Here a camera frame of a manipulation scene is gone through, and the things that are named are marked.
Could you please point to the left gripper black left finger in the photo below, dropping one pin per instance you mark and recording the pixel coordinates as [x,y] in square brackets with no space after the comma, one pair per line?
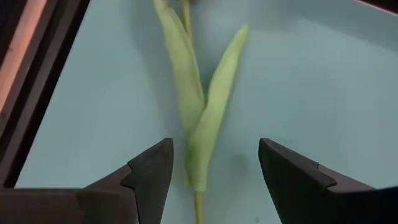
[143,186]

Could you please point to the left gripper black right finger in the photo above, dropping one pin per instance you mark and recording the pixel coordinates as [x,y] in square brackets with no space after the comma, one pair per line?
[298,186]

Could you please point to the red artificial tulip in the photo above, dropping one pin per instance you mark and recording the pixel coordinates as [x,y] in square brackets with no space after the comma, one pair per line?
[202,130]

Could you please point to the green table mat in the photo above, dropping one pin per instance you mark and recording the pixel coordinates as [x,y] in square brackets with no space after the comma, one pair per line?
[311,109]

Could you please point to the black metal table frame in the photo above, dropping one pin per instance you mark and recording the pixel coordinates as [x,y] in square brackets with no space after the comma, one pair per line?
[31,93]

